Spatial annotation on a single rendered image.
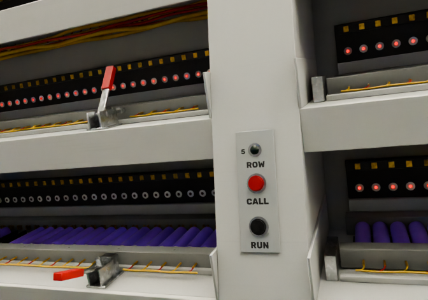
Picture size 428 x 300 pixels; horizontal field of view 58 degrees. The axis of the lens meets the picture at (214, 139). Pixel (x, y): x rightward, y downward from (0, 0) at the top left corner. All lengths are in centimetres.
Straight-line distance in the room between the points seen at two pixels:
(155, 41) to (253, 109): 35
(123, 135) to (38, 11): 23
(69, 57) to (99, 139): 36
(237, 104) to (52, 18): 30
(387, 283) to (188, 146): 25
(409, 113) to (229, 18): 21
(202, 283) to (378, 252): 19
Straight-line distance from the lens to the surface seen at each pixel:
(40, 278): 59
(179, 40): 70
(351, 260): 46
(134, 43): 75
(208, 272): 48
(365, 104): 39
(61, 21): 59
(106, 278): 51
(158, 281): 49
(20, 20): 64
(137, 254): 52
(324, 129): 40
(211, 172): 59
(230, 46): 43
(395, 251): 46
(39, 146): 56
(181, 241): 54
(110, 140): 49
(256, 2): 44
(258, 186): 39
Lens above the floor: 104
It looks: 7 degrees up
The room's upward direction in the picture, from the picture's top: 2 degrees counter-clockwise
